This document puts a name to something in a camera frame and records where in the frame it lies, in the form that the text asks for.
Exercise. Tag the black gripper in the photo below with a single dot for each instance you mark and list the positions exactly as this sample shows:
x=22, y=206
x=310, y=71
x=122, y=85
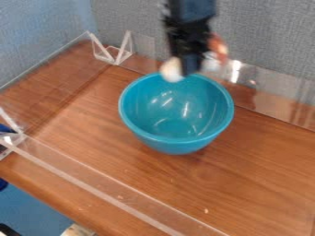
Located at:
x=186, y=20

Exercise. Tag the brown white toy mushroom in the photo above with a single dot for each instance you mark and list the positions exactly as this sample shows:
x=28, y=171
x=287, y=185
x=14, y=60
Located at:
x=213, y=60

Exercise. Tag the blue plastic bowl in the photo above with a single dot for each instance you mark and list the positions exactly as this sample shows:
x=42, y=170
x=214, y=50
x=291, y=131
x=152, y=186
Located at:
x=175, y=117

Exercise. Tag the clear acrylic back barrier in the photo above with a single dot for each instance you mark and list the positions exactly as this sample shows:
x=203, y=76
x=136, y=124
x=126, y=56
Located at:
x=278, y=95

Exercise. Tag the clear acrylic barrier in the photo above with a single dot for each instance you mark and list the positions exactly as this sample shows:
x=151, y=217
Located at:
x=278, y=95
x=162, y=216

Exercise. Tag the clear acrylic front barrier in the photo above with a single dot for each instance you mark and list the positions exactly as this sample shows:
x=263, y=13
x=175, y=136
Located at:
x=162, y=216

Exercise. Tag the clear acrylic corner bracket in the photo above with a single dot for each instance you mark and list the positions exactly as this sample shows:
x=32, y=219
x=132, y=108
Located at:
x=111, y=54

